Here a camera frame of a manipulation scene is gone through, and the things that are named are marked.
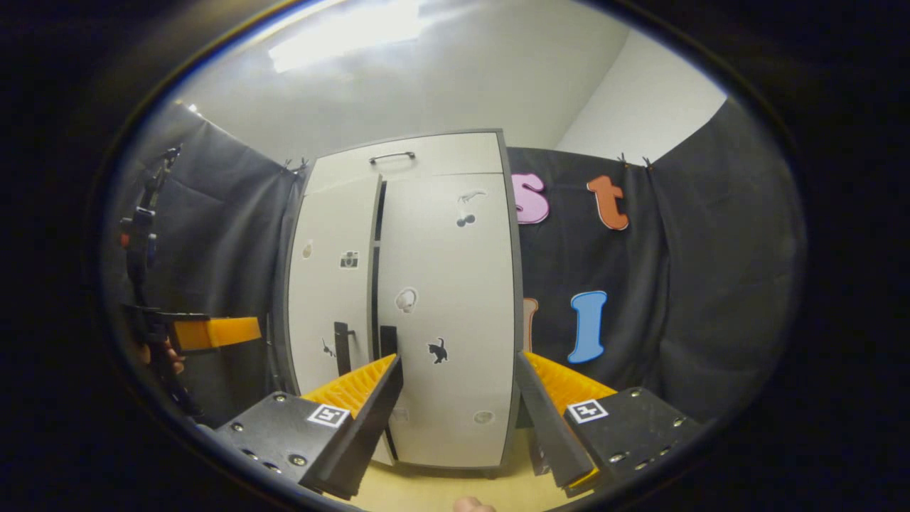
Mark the white cabinet drawer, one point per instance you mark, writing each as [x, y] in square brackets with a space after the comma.
[455, 160]

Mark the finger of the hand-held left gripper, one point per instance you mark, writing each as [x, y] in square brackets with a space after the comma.
[217, 333]

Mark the white cabinet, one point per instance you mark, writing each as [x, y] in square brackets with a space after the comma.
[517, 284]

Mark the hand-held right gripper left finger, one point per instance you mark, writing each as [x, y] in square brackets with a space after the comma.
[370, 427]

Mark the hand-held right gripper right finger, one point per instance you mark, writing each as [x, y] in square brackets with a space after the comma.
[551, 427]

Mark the white cabinet door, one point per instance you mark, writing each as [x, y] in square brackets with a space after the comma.
[455, 299]
[327, 299]

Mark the black backdrop cloth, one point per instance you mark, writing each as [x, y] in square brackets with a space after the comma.
[711, 284]

